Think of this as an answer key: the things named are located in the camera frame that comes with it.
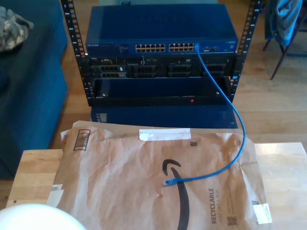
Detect camouflage cloth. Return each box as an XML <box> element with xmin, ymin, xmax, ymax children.
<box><xmin>0</xmin><ymin>6</ymin><xmax>35</xmax><ymax>53</ymax></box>

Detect blue network cable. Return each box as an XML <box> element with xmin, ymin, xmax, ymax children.
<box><xmin>162</xmin><ymin>42</ymin><xmax>247</xmax><ymax>187</ymax></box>

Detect brown paper mailer envelope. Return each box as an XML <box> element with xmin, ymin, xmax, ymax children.
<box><xmin>39</xmin><ymin>121</ymin><xmax>274</xmax><ymax>230</ymax></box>

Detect blue sofa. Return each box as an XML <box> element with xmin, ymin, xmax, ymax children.
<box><xmin>0</xmin><ymin>0</ymin><xmax>69</xmax><ymax>180</ymax></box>

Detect blue network switch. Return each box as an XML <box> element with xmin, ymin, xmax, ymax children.
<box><xmin>85</xmin><ymin>4</ymin><xmax>239</xmax><ymax>57</ymax></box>

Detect black metal chair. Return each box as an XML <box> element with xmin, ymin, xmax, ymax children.
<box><xmin>262</xmin><ymin>0</ymin><xmax>307</xmax><ymax>81</ymax></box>

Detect black rack server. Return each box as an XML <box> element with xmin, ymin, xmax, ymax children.
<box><xmin>88</xmin><ymin>55</ymin><xmax>237</xmax><ymax>79</ymax></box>

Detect black rack frame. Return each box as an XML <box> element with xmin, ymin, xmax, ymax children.
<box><xmin>60</xmin><ymin>0</ymin><xmax>262</xmax><ymax>107</ymax></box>

